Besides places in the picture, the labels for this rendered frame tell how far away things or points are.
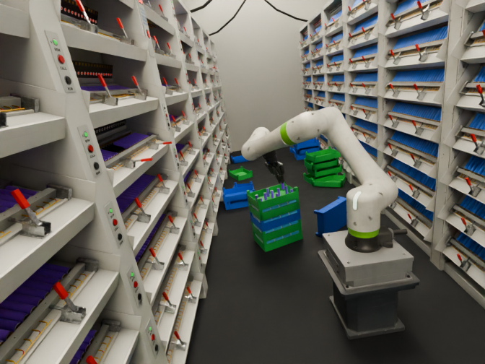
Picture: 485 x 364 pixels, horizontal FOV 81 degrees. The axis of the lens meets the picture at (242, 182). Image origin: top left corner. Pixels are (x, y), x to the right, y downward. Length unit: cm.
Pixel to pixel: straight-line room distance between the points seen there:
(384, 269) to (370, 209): 24
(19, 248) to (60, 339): 20
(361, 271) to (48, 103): 113
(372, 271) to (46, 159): 113
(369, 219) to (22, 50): 117
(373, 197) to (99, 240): 96
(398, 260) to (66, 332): 110
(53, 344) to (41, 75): 52
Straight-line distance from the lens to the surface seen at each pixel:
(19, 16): 73
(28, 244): 62
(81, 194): 76
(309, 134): 129
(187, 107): 206
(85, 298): 77
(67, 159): 75
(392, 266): 130
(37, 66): 75
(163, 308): 126
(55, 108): 74
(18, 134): 62
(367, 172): 137
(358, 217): 124
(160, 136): 139
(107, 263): 83
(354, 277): 126
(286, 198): 194
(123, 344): 92
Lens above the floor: 112
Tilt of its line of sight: 19 degrees down
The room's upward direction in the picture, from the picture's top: 9 degrees counter-clockwise
